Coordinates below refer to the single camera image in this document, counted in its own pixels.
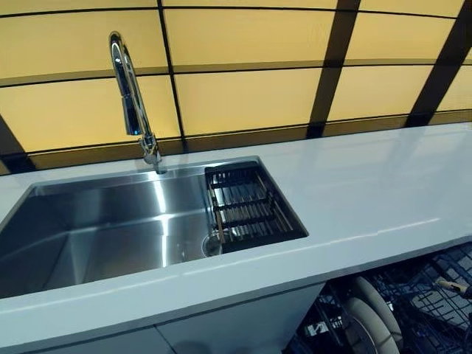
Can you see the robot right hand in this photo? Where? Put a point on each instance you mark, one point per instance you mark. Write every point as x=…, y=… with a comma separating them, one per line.
x=451, y=286

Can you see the dishwasher lower rack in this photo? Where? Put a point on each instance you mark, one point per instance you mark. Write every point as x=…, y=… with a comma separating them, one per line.
x=332, y=317

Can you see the black sink drying rack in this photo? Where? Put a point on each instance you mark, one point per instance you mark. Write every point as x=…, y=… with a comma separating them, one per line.
x=250, y=210

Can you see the steel sink drain strainer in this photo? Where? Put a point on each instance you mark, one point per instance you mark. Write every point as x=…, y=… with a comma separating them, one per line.
x=211, y=245

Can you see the stainless steel sink basin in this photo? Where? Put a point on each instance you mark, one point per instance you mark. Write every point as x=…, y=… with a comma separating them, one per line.
x=110, y=228

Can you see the chrome gooseneck kitchen faucet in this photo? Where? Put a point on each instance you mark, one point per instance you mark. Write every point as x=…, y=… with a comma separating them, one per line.
x=132, y=96

